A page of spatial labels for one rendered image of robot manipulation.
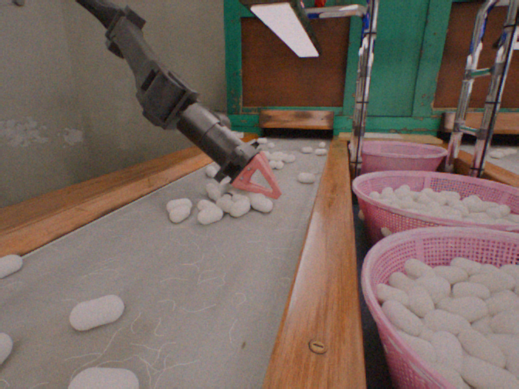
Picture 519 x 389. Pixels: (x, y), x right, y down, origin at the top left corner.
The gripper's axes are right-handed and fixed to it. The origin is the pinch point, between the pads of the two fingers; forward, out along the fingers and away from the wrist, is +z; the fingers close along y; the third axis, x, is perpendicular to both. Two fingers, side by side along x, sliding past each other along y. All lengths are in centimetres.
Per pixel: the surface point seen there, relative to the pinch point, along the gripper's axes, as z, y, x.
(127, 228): -12.4, -15.5, 12.1
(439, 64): 15, 79, -46
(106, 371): -1.9, -35.6, 0.8
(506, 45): 13.7, 22.8, -42.0
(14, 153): -152, 106, 151
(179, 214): -8.4, -12.2, 7.1
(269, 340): 5.7, -29.0, -2.5
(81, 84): -175, 166, 108
